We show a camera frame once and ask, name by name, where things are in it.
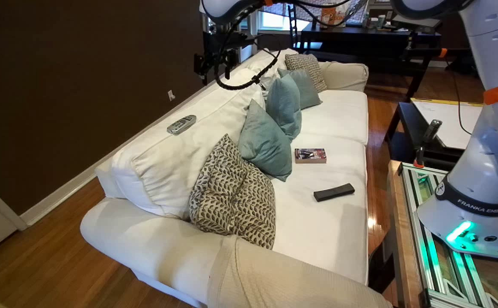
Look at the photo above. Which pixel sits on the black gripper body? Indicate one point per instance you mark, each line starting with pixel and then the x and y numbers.
pixel 225 48

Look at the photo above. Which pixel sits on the small leaf patterned pillow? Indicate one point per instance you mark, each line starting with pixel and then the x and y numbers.
pixel 309 61

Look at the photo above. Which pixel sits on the small book with red cover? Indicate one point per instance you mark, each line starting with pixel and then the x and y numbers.
pixel 311 156

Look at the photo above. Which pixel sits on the white sofa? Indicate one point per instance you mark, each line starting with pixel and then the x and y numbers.
pixel 328 227

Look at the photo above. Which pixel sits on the white wall outlet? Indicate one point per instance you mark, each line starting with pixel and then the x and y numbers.
pixel 172 94

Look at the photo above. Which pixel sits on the black remote control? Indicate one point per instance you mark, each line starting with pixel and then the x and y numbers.
pixel 335 191

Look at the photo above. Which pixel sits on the aluminium profile robot base frame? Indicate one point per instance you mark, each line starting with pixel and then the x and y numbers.
pixel 431 239

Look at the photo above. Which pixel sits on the black console table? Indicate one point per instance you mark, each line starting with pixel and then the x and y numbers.
pixel 345 39

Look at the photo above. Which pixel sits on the grey remote control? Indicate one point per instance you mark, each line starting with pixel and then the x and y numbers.
pixel 183 123

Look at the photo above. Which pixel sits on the large leaf patterned pillow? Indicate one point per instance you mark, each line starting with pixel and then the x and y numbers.
pixel 232 193

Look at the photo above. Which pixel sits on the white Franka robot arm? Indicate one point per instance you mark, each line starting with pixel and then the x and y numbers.
pixel 482 142

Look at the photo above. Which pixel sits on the white sheet on side table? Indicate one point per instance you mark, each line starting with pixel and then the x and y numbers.
pixel 448 121

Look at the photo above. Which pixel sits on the black side table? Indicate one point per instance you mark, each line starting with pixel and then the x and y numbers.
pixel 408 121

